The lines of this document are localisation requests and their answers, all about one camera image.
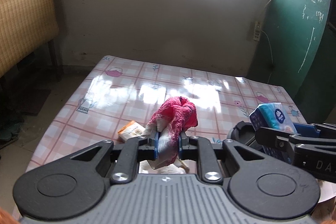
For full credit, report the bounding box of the blue tissue pack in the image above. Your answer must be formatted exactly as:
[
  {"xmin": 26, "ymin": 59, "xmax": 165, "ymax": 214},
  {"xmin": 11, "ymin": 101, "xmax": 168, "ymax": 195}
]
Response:
[{"xmin": 248, "ymin": 102, "xmax": 299, "ymax": 164}]

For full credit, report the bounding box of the orange white tissue packet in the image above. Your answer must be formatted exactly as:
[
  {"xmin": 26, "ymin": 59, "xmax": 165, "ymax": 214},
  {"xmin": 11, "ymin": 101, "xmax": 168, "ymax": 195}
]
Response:
[{"xmin": 117, "ymin": 121, "xmax": 145, "ymax": 142}]

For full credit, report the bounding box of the red grey knitted glove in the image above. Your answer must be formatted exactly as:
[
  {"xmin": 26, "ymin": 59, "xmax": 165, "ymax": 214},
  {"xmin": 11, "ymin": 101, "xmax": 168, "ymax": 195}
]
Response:
[{"xmin": 143, "ymin": 97, "xmax": 198, "ymax": 169}]

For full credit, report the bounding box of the white cup black lid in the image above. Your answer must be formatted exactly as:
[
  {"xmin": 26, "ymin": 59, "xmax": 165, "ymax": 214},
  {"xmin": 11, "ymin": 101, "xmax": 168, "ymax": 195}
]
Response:
[{"xmin": 227, "ymin": 121, "xmax": 264, "ymax": 152}]

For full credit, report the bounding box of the green door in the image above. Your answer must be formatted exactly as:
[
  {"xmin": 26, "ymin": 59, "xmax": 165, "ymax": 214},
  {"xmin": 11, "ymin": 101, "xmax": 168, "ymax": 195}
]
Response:
[{"xmin": 248, "ymin": 0, "xmax": 331, "ymax": 122}]

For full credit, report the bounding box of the pink checked tablecloth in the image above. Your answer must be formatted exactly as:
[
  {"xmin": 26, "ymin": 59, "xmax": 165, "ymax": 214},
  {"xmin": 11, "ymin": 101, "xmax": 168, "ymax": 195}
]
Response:
[{"xmin": 29, "ymin": 56, "xmax": 303, "ymax": 169}]

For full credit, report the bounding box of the woven yellow sofa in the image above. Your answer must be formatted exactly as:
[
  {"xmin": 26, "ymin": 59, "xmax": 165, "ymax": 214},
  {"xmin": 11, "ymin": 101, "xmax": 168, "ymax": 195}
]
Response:
[{"xmin": 0, "ymin": 0, "xmax": 59, "ymax": 76}]

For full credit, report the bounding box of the wall power socket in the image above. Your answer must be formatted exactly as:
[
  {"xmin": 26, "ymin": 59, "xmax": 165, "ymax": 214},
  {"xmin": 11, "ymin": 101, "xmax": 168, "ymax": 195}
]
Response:
[{"xmin": 252, "ymin": 20, "xmax": 262, "ymax": 42}]

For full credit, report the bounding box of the white wall cable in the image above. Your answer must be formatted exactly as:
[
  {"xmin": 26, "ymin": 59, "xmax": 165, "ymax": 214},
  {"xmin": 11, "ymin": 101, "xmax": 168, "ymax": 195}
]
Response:
[{"xmin": 260, "ymin": 0, "xmax": 285, "ymax": 83}]

